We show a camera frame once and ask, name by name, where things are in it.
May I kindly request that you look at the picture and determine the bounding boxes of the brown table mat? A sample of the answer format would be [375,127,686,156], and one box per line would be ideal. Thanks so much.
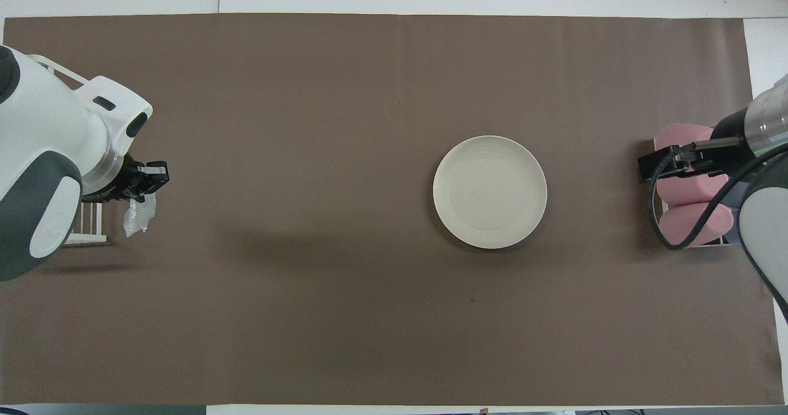
[0,14,786,406]

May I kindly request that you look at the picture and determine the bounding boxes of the clear plastic wrap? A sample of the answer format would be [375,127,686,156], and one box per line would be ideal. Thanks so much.
[123,193,157,238]

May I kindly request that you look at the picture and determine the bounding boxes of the white cup rack wooden bar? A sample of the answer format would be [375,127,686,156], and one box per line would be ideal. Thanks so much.
[653,137,741,248]

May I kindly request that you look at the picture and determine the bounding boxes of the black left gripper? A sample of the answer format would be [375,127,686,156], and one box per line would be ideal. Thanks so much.
[83,155,170,203]

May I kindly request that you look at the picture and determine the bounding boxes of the pink plastic cup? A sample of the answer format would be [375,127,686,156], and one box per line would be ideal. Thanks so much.
[659,202,734,248]
[656,172,731,207]
[654,124,715,155]

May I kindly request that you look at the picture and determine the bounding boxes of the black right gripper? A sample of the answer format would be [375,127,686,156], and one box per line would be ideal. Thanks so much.
[638,110,755,183]

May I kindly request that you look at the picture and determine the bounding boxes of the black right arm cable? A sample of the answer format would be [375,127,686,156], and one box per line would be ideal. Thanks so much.
[649,139,788,251]

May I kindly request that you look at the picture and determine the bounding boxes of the cream round plate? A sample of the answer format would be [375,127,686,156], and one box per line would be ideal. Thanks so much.
[433,135,548,249]

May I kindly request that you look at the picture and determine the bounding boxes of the white wire dish rack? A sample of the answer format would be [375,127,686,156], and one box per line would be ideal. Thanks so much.
[28,54,108,245]

